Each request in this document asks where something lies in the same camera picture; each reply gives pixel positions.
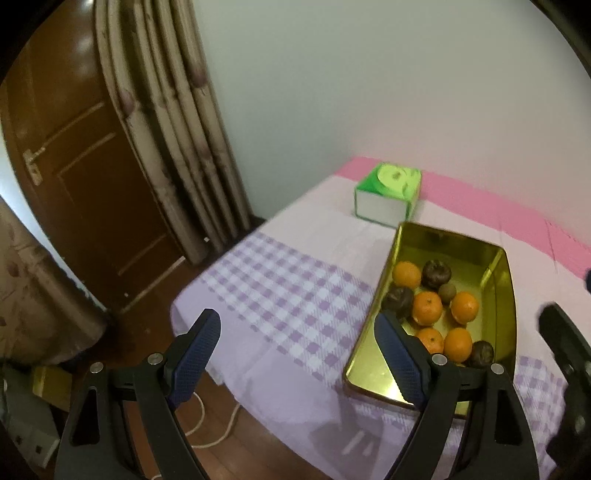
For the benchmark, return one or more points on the green tissue box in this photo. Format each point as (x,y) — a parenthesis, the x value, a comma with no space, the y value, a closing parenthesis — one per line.
(388,203)

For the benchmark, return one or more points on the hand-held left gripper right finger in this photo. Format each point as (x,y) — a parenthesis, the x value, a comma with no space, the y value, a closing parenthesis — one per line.
(399,360)

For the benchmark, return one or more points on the white power strip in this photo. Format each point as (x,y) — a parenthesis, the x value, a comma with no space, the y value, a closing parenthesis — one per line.
(27,434)

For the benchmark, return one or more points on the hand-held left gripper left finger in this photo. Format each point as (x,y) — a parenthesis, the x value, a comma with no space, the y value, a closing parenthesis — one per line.
(196,355)

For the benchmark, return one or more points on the orange mandarin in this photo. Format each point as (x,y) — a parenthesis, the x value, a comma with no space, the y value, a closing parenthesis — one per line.
(407,274)
(458,344)
(464,307)
(427,308)
(431,341)

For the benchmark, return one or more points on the brown wooden door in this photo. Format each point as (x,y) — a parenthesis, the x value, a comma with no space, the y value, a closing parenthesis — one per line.
(92,184)

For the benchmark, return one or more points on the beige patterned curtain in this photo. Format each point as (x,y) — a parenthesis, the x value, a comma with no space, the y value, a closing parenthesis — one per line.
(175,138)
(41,295)

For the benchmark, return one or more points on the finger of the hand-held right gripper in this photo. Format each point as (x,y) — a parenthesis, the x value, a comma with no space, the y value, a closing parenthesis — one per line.
(568,350)
(588,279)

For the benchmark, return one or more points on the brown longan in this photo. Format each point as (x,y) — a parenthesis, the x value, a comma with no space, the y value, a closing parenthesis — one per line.
(447,292)

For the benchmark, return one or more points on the yellow box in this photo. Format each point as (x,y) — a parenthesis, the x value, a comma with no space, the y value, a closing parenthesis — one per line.
(51,385)

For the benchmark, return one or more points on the dark purple mangosteen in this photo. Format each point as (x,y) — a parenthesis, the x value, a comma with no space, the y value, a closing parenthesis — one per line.
(482,353)
(437,272)
(398,300)

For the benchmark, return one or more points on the gold and red tin box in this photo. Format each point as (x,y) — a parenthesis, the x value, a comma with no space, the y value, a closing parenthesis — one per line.
(461,249)

